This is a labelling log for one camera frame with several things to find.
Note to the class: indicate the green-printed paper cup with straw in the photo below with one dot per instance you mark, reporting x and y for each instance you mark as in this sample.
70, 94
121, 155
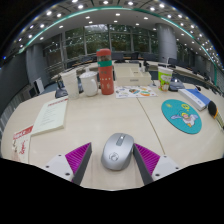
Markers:
164, 80

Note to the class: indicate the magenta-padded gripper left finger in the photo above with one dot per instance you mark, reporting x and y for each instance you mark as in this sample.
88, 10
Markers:
60, 165

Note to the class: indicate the silver grey computer mouse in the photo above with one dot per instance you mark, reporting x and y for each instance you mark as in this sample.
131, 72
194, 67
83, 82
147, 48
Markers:
116, 153

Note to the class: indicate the colourful sticker sheet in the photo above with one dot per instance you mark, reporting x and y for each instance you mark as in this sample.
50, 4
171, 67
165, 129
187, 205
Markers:
135, 92

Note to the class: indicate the white lidded mug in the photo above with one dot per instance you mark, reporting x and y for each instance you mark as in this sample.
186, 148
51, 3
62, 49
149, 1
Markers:
89, 85

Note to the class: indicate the blue and white book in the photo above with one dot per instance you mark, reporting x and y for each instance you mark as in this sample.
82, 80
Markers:
195, 98

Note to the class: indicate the white standing appliance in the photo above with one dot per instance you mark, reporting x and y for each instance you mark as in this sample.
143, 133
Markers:
39, 86

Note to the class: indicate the red bottle with green band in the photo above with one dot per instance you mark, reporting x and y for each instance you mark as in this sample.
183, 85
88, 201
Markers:
106, 78

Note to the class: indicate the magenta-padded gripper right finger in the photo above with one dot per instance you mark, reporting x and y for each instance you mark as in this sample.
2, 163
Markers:
163, 165

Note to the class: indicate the beige desk organizer box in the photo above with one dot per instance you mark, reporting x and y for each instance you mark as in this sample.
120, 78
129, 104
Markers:
131, 77

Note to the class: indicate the round teal cartoon mouse pad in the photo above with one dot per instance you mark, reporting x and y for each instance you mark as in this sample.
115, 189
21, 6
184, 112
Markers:
181, 116

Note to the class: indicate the dark office chairs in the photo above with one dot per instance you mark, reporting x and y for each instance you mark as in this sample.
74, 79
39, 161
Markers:
117, 56

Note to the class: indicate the ceiling lights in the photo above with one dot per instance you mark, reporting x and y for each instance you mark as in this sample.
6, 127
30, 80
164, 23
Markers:
116, 14

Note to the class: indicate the dark conference microphone console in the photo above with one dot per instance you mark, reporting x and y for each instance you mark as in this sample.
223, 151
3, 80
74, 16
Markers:
176, 86

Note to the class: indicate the red and white leaflet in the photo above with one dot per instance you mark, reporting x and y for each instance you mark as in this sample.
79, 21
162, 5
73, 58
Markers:
22, 143

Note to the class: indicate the black handheld microphone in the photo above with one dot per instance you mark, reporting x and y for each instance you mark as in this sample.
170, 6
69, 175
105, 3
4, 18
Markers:
213, 110

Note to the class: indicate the cream paper with red heading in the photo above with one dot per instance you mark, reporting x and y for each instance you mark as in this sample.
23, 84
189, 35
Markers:
50, 116

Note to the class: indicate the grey box appliance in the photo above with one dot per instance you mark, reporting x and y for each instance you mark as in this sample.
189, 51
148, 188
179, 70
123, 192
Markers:
32, 91

